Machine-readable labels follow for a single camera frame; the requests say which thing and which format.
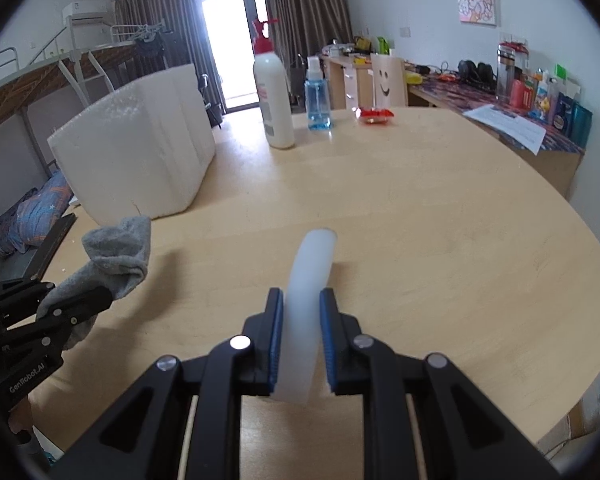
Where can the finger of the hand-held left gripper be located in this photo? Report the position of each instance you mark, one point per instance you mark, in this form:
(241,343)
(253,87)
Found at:
(15,300)
(75,310)

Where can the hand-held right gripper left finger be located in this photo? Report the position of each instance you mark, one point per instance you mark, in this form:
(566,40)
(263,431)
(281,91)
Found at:
(277,340)

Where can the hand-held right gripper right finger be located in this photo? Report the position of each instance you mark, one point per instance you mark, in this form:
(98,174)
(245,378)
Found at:
(327,340)

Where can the grey sock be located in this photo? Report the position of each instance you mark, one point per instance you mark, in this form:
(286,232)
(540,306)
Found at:
(115,255)

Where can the white foam box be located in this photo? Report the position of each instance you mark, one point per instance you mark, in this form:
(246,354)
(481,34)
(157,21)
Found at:
(130,150)

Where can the person's left hand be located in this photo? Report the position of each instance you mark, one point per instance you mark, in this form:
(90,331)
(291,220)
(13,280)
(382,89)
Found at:
(19,417)

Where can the blue plaid quilt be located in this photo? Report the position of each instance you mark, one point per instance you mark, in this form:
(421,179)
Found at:
(30,215)

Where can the white metal bunk bed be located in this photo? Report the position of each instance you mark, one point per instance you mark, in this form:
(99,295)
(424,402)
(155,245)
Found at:
(10,95)
(127,35)

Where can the red snack packet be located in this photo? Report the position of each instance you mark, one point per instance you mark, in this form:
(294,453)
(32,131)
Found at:
(375,116)

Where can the blue spray bottle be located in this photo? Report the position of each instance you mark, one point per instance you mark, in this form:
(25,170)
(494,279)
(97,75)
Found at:
(319,107)

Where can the white lotion pump bottle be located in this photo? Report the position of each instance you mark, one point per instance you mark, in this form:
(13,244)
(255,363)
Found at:
(277,105)

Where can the white bunk bed ladder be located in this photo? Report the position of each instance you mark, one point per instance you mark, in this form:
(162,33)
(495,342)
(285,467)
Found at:
(87,72)

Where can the black folding chair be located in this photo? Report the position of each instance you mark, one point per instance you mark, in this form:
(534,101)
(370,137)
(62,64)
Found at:
(212,105)

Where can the plain wooden desk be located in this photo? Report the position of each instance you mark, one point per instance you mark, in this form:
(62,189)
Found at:
(342,80)

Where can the smiley face paper cup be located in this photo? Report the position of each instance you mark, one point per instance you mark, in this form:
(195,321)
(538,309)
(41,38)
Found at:
(389,82)

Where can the dark hanging clothes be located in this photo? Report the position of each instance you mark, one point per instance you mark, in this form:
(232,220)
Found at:
(152,50)

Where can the small yellow object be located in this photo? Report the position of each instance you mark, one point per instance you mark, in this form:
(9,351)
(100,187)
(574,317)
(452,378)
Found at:
(415,78)

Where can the printed paper sheet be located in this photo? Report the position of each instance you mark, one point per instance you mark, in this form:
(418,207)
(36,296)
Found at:
(507,127)

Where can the wooden desk with patterned cover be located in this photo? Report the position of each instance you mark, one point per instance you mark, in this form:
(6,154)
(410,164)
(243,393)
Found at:
(560,170)

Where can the yellow bag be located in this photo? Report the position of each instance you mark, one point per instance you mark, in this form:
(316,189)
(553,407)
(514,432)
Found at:
(362,44)

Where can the white air conditioner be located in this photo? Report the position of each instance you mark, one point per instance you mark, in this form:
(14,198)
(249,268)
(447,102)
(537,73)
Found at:
(87,10)

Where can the black headphones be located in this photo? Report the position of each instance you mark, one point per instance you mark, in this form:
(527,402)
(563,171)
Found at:
(475,75)

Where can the glass balcony door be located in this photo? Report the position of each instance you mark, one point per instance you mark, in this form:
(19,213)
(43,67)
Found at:
(227,35)

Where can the brown curtain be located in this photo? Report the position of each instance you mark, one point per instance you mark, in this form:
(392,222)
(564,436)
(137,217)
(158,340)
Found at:
(175,15)
(305,5)

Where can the glass bottle with red lid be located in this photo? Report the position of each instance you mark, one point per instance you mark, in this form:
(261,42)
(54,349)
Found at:
(510,62)

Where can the white box with green lid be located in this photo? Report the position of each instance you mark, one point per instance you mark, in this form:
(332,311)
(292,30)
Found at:
(565,82)

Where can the pink cartoon wall poster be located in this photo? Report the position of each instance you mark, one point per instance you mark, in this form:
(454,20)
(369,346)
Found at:
(476,0)

